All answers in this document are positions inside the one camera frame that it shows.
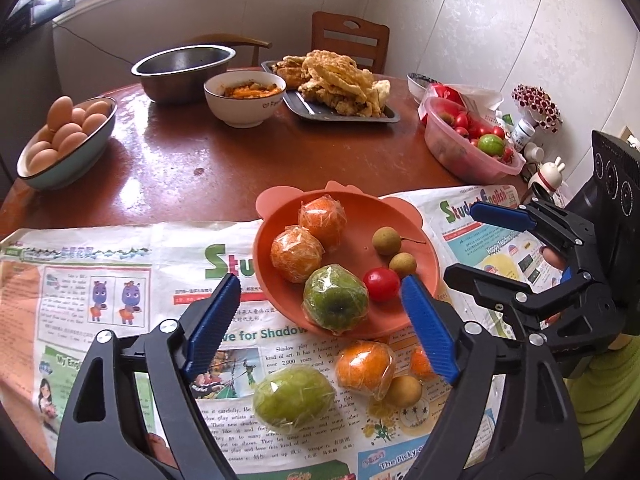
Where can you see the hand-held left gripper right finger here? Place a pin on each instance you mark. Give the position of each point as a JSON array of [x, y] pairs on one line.
[[430, 330]]

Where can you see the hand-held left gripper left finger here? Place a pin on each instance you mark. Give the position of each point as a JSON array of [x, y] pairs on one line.
[[212, 325]]

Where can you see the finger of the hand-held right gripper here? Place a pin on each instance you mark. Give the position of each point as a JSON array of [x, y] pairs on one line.
[[500, 216], [490, 287]]

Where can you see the orange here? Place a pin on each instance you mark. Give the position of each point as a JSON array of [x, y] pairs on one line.
[[322, 221], [421, 362], [296, 255], [364, 372]]

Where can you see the red cherry tomato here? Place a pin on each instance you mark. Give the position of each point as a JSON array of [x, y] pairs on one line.
[[381, 284]]

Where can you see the brown longan with stem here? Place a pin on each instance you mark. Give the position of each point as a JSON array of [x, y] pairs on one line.
[[387, 241]]

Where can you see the green apple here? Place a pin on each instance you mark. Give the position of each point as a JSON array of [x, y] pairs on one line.
[[336, 300], [292, 400]]

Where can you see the orange plastic plate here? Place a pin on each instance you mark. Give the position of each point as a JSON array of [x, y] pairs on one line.
[[352, 252]]

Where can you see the person's right hand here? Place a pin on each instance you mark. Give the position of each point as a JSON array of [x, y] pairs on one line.
[[552, 258]]

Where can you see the small colourful newspaper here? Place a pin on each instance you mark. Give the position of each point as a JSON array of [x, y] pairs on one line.
[[465, 245]]

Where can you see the white rabbit figurine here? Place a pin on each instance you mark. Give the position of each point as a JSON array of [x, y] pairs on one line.
[[545, 180]]

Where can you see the green round fruit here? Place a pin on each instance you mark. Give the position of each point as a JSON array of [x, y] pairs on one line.
[[491, 145]]

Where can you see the small white bottle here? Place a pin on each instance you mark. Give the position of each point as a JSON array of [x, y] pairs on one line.
[[533, 151]]

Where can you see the white pill bottle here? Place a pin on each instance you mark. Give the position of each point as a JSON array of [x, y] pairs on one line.
[[523, 132]]

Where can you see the pink plastic container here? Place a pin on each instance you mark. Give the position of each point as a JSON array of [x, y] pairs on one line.
[[450, 145]]

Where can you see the pile of red tomatoes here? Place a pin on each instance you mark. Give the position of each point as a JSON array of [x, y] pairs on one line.
[[462, 122]]

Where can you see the large colourful newspaper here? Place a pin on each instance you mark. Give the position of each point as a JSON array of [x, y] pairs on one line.
[[100, 270]]

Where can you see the white and red plastic bag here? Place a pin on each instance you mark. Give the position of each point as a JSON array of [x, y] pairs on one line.
[[450, 95]]

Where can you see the small patterned bowl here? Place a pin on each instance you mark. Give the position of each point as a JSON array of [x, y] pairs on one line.
[[420, 85]]

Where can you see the oval enamel dish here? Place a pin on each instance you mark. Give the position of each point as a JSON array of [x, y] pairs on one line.
[[75, 160]]

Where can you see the white ceramic bowl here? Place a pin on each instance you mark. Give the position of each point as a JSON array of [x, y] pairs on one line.
[[245, 110]]

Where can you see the dark metal tray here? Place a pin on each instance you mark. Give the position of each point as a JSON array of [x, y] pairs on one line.
[[300, 107]]

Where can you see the pile of brown eggs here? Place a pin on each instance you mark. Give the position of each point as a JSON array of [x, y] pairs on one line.
[[65, 135]]

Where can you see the wooden chair with cutout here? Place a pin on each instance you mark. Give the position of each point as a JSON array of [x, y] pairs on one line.
[[330, 40]]

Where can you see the stainless steel basin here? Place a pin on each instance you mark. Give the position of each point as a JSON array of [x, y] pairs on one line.
[[180, 72]]

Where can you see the curved wooden chair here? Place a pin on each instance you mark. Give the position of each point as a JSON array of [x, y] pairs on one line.
[[235, 42]]

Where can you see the grey cabinet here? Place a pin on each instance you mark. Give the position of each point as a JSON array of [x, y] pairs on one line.
[[25, 100]]

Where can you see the black appliance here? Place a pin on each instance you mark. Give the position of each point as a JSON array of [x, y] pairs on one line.
[[35, 20]]

